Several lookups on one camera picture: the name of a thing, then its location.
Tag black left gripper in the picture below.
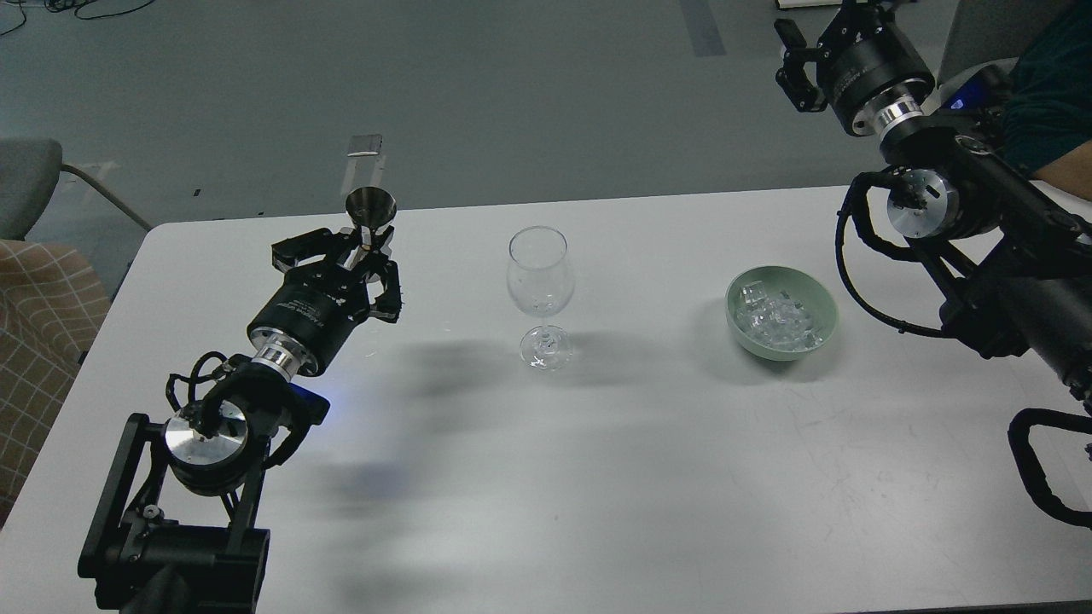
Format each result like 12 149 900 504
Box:
247 227 403 377

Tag black floor cables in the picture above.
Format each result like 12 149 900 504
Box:
0 0 156 37

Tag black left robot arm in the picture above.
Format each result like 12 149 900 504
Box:
78 222 403 613

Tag steel cocktail jigger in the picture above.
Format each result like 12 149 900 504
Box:
345 186 397 269

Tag grey chair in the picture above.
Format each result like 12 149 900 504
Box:
1 137 153 240

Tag white office chair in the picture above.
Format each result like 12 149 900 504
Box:
938 1 1073 83

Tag green bowl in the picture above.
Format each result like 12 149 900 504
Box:
724 265 841 362

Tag person in teal shirt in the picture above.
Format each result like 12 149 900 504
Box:
1002 1 1091 200

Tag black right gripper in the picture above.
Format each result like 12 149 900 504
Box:
775 1 936 135

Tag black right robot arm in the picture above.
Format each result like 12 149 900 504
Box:
775 1 1091 408

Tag clear wine glass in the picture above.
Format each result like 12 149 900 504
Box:
506 225 575 371

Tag clear ice cubes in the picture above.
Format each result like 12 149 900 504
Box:
734 281 826 352

